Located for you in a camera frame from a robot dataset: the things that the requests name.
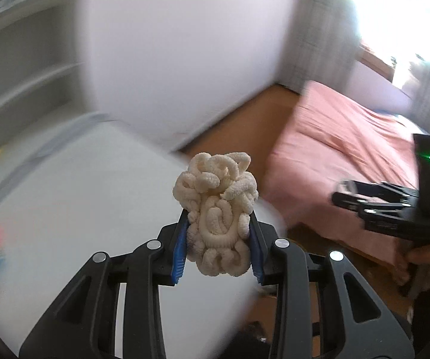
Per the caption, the white desk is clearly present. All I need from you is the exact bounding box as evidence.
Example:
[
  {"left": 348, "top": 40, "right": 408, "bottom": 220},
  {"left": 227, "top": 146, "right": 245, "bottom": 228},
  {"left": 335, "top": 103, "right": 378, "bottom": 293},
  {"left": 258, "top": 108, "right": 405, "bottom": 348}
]
[{"left": 0, "top": 113, "right": 256, "bottom": 358}]

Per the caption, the grey curtain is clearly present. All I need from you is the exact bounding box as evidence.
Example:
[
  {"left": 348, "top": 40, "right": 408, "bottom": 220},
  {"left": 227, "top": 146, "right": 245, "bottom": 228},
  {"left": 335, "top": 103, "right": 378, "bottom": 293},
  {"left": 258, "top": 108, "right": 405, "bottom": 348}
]
[{"left": 278, "top": 0, "right": 360, "bottom": 93}]

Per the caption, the pink bed blanket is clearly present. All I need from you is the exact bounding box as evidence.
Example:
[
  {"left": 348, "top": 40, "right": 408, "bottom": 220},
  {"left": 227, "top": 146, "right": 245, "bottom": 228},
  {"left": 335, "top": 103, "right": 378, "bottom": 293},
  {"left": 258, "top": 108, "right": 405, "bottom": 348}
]
[{"left": 262, "top": 81, "right": 420, "bottom": 267}]

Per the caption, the grey desk hutch shelf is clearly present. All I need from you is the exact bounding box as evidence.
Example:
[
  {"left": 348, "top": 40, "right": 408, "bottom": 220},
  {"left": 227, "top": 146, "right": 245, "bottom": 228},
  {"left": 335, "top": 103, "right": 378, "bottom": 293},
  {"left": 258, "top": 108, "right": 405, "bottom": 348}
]
[{"left": 0, "top": 0, "right": 97, "bottom": 165}]

